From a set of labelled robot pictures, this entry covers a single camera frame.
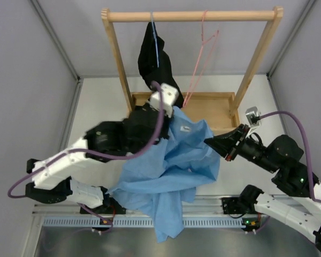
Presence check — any blue wire hanger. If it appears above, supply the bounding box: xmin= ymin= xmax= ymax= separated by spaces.
xmin=150 ymin=11 xmax=159 ymax=68

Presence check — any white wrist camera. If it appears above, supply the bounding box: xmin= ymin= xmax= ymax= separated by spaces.
xmin=149 ymin=83 xmax=179 ymax=118
xmin=242 ymin=107 xmax=261 ymax=139

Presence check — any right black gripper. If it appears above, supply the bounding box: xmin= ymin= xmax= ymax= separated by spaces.
xmin=204 ymin=124 xmax=279 ymax=173

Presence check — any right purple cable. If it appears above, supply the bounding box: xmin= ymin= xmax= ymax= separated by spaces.
xmin=256 ymin=111 xmax=321 ymax=209

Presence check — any wooden clothes rack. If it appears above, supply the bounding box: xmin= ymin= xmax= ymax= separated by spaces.
xmin=101 ymin=6 xmax=284 ymax=134

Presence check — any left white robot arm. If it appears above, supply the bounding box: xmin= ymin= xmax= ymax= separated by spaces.
xmin=25 ymin=103 xmax=159 ymax=214

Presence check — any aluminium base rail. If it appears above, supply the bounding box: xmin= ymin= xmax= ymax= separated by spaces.
xmin=32 ymin=194 xmax=321 ymax=215

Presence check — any pink wire hanger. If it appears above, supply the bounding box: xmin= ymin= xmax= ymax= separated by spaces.
xmin=182 ymin=10 xmax=220 ymax=107

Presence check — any slotted cable duct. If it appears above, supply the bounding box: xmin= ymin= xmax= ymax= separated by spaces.
xmin=43 ymin=216 xmax=256 ymax=228

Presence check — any light blue shirt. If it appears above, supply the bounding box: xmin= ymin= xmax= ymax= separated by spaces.
xmin=109 ymin=107 xmax=220 ymax=243

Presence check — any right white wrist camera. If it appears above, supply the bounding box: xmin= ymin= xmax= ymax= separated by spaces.
xmin=242 ymin=107 xmax=261 ymax=139

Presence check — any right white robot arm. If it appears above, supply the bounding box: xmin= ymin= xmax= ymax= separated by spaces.
xmin=204 ymin=124 xmax=321 ymax=252

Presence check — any black shirt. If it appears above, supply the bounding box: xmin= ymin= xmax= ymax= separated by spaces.
xmin=137 ymin=22 xmax=184 ymax=109

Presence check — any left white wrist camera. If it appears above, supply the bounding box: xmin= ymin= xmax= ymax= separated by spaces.
xmin=149 ymin=83 xmax=179 ymax=118

